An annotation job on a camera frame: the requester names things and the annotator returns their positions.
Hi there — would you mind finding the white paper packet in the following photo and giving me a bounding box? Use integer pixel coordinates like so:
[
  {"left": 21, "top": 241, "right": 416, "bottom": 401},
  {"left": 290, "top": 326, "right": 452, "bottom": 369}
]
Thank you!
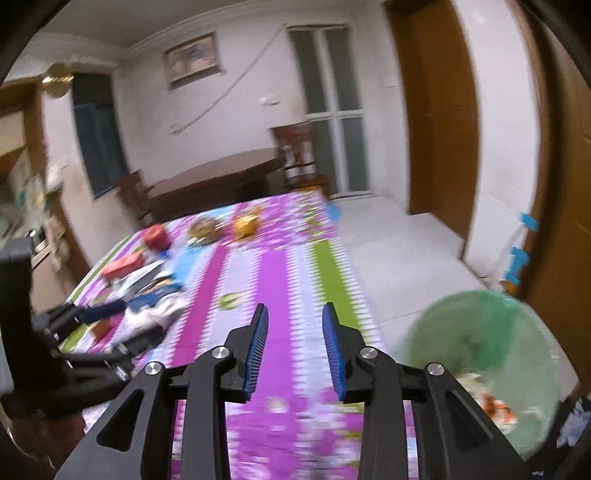
[{"left": 115, "top": 263, "right": 164, "bottom": 294}]

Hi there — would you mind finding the dark blue packet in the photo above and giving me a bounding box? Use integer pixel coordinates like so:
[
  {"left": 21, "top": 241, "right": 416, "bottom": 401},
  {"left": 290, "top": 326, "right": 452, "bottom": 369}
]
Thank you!
[{"left": 127, "top": 284, "right": 181, "bottom": 310}]

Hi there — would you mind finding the purple striped floral tablecloth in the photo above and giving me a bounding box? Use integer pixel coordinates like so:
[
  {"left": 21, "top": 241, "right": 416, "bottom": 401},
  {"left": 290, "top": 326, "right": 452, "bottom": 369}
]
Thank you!
[{"left": 69, "top": 191, "right": 421, "bottom": 480}]

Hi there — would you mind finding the brown wooden door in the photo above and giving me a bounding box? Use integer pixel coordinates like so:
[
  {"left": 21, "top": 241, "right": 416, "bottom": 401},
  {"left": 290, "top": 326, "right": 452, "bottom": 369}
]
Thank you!
[
  {"left": 385, "top": 0, "right": 478, "bottom": 241},
  {"left": 522, "top": 0, "right": 591, "bottom": 324}
]

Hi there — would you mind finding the brown food in clear wrapper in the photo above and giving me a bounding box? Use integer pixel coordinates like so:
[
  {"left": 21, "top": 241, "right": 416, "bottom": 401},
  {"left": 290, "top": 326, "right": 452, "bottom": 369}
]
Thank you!
[{"left": 190, "top": 217, "right": 223, "bottom": 243}]

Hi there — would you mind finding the framed wall picture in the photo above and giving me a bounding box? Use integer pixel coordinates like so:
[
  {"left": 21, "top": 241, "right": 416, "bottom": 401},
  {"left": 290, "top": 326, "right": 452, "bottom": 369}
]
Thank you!
[{"left": 163, "top": 32, "right": 219, "bottom": 89}]

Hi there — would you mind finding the orange patterned wrapper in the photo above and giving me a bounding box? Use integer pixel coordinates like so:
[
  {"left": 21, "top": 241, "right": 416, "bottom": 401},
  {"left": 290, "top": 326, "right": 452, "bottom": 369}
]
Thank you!
[{"left": 478, "top": 394, "right": 511, "bottom": 423}]

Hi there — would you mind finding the frosted glass double door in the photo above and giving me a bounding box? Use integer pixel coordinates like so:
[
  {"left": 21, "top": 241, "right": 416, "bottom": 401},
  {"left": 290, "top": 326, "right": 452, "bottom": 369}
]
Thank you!
[{"left": 287, "top": 25, "right": 372, "bottom": 199}]

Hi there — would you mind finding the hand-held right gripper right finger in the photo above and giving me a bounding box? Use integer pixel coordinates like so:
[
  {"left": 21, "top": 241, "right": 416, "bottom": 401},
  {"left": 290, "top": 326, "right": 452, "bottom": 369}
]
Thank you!
[{"left": 322, "top": 302, "right": 532, "bottom": 480}]

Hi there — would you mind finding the yellow crumpled wrapper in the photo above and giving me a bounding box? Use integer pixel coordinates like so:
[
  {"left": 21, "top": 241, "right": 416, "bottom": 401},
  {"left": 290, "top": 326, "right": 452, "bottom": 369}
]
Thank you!
[{"left": 232, "top": 210, "right": 262, "bottom": 241}]

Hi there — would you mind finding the red apple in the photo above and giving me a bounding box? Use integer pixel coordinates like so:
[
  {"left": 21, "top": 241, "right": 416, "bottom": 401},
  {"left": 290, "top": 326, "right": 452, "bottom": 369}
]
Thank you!
[{"left": 143, "top": 224, "right": 169, "bottom": 250}]

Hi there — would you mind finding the wall cable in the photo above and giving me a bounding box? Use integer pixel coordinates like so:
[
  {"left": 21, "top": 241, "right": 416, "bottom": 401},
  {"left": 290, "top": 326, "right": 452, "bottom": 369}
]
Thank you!
[{"left": 171, "top": 25, "right": 287, "bottom": 134}]

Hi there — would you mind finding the kitchen counter cabinet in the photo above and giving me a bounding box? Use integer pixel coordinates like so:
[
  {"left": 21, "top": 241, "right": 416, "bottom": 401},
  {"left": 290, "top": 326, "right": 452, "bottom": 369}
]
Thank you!
[{"left": 28, "top": 212, "right": 88, "bottom": 315}]

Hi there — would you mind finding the green lined trash bin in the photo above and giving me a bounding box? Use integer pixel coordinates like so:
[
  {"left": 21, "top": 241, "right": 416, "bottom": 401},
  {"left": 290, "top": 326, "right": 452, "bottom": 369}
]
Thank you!
[{"left": 399, "top": 290, "right": 578, "bottom": 462}]

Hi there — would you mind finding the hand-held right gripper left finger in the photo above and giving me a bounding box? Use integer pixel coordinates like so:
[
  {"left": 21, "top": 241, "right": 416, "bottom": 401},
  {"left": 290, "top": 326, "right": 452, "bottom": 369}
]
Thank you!
[{"left": 55, "top": 303, "right": 269, "bottom": 480}]

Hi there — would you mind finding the dark wooden dining table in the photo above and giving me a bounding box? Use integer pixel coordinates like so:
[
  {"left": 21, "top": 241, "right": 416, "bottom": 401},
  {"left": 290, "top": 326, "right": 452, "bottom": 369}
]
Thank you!
[{"left": 148, "top": 148, "right": 287, "bottom": 222}]

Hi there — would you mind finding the dark window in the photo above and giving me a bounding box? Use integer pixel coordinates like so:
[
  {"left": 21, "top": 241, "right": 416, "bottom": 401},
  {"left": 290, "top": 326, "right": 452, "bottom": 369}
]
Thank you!
[{"left": 71, "top": 74, "right": 130, "bottom": 200}]

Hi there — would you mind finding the dark wooden chair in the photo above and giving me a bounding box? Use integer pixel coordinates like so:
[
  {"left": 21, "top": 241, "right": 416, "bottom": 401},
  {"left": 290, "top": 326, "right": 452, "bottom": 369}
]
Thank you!
[
  {"left": 115, "top": 170, "right": 155, "bottom": 227},
  {"left": 270, "top": 122, "right": 333, "bottom": 199}
]

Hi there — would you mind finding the golden round wall clock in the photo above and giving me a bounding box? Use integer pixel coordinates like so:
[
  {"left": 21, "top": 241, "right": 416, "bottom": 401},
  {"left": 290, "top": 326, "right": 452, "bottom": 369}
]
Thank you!
[{"left": 41, "top": 65, "right": 75, "bottom": 99}]

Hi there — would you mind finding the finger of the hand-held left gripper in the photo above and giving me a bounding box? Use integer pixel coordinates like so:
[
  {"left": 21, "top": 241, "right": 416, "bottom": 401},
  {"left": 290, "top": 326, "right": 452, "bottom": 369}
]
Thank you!
[
  {"left": 34, "top": 299, "right": 127, "bottom": 337},
  {"left": 60, "top": 330, "right": 164, "bottom": 383}
]

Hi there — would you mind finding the red small box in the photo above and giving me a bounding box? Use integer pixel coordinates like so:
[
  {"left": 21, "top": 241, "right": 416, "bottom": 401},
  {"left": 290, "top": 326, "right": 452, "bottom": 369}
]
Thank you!
[{"left": 102, "top": 254, "right": 144, "bottom": 280}]

